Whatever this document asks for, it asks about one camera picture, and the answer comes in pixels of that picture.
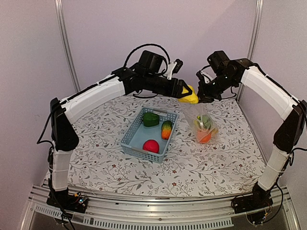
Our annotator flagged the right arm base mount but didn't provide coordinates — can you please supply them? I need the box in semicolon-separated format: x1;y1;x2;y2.
231;183;273;225

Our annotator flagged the left aluminium corner post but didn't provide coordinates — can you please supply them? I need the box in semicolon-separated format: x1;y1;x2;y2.
54;0;81;92

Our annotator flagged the blue perforated plastic basket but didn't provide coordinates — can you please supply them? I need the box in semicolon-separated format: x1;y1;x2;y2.
120;107;179;163

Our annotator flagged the yellow toy lemon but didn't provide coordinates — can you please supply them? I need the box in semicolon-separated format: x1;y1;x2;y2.
178;85;199;104

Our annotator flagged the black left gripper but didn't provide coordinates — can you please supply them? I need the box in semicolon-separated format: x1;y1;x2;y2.
145;73;193;99

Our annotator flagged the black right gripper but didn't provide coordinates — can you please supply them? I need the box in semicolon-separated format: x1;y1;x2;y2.
194;72;236;104

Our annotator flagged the clear zip top bag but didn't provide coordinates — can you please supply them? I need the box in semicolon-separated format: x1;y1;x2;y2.
181;103;219;144

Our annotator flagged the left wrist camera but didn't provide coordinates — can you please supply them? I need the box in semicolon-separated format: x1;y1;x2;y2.
165;58;183;80

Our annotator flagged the red toy apple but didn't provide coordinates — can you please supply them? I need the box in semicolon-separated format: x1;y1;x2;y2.
142;139;160;153

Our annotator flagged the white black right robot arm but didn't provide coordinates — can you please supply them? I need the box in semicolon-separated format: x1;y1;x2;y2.
178;51;307;209

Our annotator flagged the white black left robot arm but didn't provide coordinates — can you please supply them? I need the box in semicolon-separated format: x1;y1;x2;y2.
45;43;192;208

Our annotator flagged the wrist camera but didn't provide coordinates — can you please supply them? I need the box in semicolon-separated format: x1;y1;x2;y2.
165;58;183;80
196;70;212;84

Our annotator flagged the green toy watermelon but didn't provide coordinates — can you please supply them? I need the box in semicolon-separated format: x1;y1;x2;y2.
201;115;213;130

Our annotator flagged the orange toy orange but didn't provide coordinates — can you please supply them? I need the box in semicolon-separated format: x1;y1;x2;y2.
196;130;212;143

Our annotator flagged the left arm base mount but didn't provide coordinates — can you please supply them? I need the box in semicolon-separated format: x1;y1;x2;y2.
47;188;88;213

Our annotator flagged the floral patterned table mat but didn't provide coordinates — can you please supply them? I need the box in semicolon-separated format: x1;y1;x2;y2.
47;95;268;198

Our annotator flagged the green toy pepper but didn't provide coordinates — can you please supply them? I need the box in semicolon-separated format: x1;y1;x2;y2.
143;112;160;127

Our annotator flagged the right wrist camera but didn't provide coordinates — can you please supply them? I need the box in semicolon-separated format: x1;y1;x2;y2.
196;70;212;84

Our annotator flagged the aluminium corner post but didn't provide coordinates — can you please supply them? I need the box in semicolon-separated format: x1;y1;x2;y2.
247;0;264;60
54;0;81;92

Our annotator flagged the aluminium front rail frame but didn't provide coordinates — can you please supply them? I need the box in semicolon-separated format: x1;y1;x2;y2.
21;184;303;230

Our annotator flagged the yellow toy banana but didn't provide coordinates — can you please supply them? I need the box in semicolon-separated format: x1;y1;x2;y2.
194;116;218;135

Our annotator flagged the right aluminium corner post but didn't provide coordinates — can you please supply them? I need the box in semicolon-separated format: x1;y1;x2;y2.
247;0;264;60

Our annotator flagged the green orange toy mango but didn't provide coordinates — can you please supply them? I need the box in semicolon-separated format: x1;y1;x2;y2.
161;120;172;140

